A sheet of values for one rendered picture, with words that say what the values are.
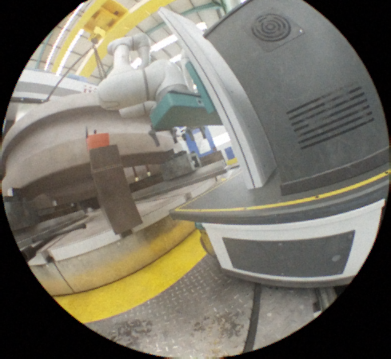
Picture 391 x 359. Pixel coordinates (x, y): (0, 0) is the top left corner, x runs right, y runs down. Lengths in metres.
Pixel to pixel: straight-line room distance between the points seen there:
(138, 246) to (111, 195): 0.39
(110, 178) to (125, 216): 0.17
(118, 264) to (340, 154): 0.98
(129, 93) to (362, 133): 0.68
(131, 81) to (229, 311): 0.85
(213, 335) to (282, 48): 0.73
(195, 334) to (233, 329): 0.11
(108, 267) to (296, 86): 1.03
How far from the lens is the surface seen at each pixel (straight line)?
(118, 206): 0.58
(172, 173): 1.64
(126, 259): 0.86
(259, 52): 0.36
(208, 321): 0.51
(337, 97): 0.32
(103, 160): 0.60
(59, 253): 0.88
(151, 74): 0.57
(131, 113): 0.88
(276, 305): 0.49
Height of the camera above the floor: 0.45
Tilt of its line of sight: 3 degrees up
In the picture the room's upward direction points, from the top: 20 degrees counter-clockwise
